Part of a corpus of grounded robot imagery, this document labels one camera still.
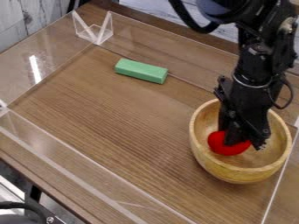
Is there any black device bottom left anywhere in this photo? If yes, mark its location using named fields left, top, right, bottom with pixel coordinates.
left=0, top=200, right=68, bottom=224

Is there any red plush fruit green leaf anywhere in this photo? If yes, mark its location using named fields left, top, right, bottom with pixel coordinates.
left=208, top=131, right=251, bottom=156

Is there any clear acrylic tray wall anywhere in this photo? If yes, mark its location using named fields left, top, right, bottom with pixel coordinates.
left=0, top=101, right=196, bottom=224

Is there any clear acrylic corner bracket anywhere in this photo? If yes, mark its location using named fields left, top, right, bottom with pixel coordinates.
left=71, top=11, right=113, bottom=46

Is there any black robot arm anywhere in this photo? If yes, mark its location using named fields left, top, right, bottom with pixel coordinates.
left=196, top=0, right=297, bottom=150

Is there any light wooden bowl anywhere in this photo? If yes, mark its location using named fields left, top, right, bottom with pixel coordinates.
left=189, top=99, right=292, bottom=184

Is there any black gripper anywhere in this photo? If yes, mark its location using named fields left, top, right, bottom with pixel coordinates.
left=213, top=76, right=281, bottom=151

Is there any green rectangular block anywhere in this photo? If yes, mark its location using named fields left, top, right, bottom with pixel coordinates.
left=115, top=59, right=168, bottom=84

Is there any black cable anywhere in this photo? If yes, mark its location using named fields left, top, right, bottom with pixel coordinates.
left=167, top=0, right=221, bottom=35

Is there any black table leg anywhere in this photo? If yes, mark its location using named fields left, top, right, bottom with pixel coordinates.
left=29, top=185, right=43, bottom=202

